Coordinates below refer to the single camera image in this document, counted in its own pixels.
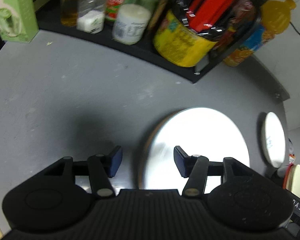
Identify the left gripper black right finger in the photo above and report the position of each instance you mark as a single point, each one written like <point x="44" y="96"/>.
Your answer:
<point x="197" y="169"/>

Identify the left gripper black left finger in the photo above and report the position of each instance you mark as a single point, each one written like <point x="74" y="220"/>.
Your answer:
<point x="99" y="168"/>

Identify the white shallow plate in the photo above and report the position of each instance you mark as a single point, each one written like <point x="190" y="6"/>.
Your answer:
<point x="198" y="131"/>

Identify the white plate at edge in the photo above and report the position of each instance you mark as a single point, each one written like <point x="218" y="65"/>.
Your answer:
<point x="273" y="140"/>

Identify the cream round lid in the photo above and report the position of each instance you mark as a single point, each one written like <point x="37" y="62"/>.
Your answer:
<point x="291" y="180"/>

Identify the yellow label soy sauce bottle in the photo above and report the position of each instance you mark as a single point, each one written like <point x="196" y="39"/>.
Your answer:
<point x="178" y="43"/>

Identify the white labelled jar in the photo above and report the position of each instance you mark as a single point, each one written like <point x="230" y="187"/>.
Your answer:
<point x="132" y="19"/>

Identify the black metal shelf rack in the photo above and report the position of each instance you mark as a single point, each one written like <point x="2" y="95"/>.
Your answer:
<point x="48" y="18"/>

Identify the amber oil bottle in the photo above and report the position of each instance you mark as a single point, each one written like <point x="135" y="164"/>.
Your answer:
<point x="69" y="12"/>

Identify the clear jar with white powder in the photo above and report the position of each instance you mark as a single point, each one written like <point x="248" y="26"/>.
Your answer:
<point x="91" y="15"/>

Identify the orange juice bottle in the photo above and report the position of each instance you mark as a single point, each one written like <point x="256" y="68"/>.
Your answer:
<point x="275" y="19"/>

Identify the red packet box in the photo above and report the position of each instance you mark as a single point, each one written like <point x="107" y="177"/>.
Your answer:
<point x="203" y="14"/>

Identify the green carton box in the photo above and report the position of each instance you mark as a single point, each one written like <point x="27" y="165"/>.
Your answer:
<point x="18" y="21"/>

